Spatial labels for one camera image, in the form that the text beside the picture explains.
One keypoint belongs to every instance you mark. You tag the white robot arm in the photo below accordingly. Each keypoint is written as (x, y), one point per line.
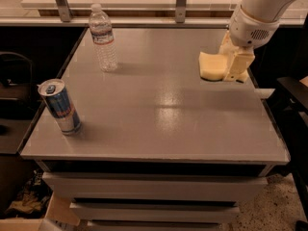
(280, 5)

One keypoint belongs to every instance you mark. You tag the dark chair at left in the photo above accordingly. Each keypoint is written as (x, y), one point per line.
(16, 80)

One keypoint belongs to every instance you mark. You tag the clear plastic water bottle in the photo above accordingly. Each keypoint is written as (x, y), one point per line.
(103, 38)

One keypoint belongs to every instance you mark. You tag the yellow sponge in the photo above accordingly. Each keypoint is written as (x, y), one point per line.
(212, 66)

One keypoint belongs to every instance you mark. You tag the middle metal bracket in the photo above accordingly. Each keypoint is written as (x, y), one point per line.
(180, 11)

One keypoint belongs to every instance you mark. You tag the blue silver energy drink can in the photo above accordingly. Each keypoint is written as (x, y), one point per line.
(58, 102)

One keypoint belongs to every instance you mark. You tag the left metal bracket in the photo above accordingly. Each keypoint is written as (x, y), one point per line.
(64, 10)

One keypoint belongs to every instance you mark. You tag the metal bracket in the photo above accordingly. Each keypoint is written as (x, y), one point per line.
(180, 11)
(64, 10)

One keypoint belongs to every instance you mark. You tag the grey drawer cabinet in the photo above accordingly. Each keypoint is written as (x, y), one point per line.
(159, 148)

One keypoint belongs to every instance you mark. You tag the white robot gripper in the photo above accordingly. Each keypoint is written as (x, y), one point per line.
(249, 32)

